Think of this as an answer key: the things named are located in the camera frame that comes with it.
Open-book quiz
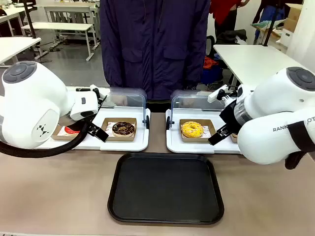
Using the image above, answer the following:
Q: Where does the black left arm cable sleeve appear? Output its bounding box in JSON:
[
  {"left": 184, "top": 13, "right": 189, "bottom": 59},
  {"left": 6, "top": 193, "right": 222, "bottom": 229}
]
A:
[{"left": 0, "top": 120, "right": 90, "bottom": 157}]

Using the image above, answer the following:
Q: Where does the red glazed donut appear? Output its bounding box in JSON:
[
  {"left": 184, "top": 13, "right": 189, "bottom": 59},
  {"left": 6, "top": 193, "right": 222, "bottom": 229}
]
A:
[{"left": 64, "top": 125, "right": 81, "bottom": 136}]

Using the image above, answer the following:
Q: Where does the black right arm cable sleeve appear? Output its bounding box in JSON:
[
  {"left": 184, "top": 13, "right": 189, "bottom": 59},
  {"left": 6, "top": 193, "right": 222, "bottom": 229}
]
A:
[{"left": 284, "top": 120, "right": 315, "bottom": 170}]

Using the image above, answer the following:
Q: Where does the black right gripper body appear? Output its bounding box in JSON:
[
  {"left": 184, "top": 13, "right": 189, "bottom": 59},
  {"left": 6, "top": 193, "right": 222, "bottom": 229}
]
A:
[{"left": 219, "top": 99, "right": 244, "bottom": 134}]

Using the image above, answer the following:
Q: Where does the orange cloth item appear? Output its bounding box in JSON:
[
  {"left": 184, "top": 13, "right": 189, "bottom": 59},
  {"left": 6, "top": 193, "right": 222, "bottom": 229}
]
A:
[{"left": 203, "top": 56, "right": 220, "bottom": 70}]

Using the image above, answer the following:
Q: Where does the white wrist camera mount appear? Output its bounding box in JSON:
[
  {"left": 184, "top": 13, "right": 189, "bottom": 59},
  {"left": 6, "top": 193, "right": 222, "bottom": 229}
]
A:
[
  {"left": 75, "top": 84, "right": 102, "bottom": 99},
  {"left": 207, "top": 84, "right": 229, "bottom": 103}
]

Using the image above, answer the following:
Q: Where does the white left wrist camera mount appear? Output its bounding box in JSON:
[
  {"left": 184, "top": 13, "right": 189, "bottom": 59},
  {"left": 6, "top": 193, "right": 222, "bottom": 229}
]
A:
[{"left": 75, "top": 84, "right": 102, "bottom": 99}]

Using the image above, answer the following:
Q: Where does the white table with grey edge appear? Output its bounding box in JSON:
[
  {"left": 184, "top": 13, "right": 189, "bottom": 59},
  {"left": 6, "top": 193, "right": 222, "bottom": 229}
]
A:
[{"left": 0, "top": 36, "right": 42, "bottom": 68}]

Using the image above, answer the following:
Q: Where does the black plastic serving tray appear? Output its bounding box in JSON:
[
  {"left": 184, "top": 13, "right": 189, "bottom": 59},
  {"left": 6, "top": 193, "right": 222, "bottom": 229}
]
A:
[{"left": 107, "top": 152, "right": 225, "bottom": 226}]

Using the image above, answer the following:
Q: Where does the black arm cable sleeve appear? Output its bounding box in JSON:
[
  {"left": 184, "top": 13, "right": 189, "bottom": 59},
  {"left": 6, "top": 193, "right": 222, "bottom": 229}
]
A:
[
  {"left": 284, "top": 120, "right": 315, "bottom": 170},
  {"left": 0, "top": 120, "right": 90, "bottom": 157}
]

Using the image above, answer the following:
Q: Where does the brown cardboard box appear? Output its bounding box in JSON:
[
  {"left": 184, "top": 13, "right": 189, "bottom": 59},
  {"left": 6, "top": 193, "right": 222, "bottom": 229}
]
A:
[{"left": 283, "top": 3, "right": 304, "bottom": 33}]

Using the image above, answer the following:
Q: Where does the white bench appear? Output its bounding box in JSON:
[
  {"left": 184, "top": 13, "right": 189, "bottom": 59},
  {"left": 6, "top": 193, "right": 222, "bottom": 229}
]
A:
[{"left": 21, "top": 22, "right": 95, "bottom": 61}]

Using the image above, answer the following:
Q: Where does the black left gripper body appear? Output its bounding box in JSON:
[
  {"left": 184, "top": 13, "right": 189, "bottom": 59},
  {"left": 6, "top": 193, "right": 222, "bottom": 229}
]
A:
[{"left": 59, "top": 114, "right": 87, "bottom": 131}]

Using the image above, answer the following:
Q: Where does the small white box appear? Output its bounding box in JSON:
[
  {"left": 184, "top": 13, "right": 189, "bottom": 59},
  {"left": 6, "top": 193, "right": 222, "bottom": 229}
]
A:
[{"left": 275, "top": 28, "right": 293, "bottom": 54}]

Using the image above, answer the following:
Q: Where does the person in navy jacket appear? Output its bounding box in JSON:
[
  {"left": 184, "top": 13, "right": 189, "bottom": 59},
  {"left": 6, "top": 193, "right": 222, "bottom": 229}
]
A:
[{"left": 99, "top": 0, "right": 212, "bottom": 100}]

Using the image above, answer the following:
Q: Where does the person in black and blue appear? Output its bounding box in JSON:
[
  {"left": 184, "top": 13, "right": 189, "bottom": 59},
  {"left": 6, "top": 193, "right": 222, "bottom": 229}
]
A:
[{"left": 251, "top": 0, "right": 286, "bottom": 25}]

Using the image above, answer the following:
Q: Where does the white desk with slatted panel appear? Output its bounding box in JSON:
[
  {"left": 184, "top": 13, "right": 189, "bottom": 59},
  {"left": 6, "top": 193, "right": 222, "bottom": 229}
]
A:
[{"left": 42, "top": 1, "right": 100, "bottom": 25}]

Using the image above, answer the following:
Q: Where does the person in red top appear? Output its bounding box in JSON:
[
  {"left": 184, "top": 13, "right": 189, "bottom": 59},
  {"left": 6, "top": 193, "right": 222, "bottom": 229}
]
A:
[{"left": 209, "top": 0, "right": 244, "bottom": 43}]

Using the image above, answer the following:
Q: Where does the black stand pole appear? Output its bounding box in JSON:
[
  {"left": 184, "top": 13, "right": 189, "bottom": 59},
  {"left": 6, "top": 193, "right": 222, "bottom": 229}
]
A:
[
  {"left": 262, "top": 0, "right": 283, "bottom": 47},
  {"left": 23, "top": 0, "right": 38, "bottom": 40}
]

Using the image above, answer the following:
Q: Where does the clear display case lid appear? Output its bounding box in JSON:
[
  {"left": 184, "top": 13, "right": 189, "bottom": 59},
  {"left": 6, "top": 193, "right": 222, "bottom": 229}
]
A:
[
  {"left": 170, "top": 89, "right": 247, "bottom": 130},
  {"left": 66, "top": 86, "right": 148, "bottom": 123}
]

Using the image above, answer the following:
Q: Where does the chocolate sprinkled donut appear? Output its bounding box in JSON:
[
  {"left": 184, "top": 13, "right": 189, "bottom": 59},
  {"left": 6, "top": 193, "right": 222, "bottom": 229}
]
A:
[{"left": 112, "top": 121, "right": 136, "bottom": 137}]

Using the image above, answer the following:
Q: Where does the large white table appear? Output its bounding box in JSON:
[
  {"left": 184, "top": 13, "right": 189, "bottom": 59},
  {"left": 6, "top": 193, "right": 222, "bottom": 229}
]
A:
[{"left": 213, "top": 44, "right": 315, "bottom": 91}]

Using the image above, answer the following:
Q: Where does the black bag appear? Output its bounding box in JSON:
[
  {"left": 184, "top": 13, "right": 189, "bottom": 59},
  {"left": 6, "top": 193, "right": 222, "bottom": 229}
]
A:
[{"left": 216, "top": 29, "right": 248, "bottom": 46}]

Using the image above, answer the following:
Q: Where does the blue crate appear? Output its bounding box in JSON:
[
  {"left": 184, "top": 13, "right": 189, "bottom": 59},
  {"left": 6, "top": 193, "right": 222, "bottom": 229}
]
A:
[{"left": 201, "top": 64, "right": 224, "bottom": 85}]

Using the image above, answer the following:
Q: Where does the black office chair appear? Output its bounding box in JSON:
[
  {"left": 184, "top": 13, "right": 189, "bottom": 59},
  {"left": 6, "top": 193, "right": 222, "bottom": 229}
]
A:
[{"left": 205, "top": 35, "right": 216, "bottom": 58}]

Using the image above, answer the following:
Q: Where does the yellow sprinkled donut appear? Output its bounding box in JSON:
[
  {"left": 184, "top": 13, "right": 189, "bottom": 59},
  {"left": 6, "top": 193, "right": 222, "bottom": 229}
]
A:
[{"left": 181, "top": 120, "right": 204, "bottom": 139}]

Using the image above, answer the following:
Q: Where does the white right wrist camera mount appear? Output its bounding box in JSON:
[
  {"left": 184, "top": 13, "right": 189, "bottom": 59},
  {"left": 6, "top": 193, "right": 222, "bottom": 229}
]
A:
[{"left": 207, "top": 84, "right": 229, "bottom": 103}]

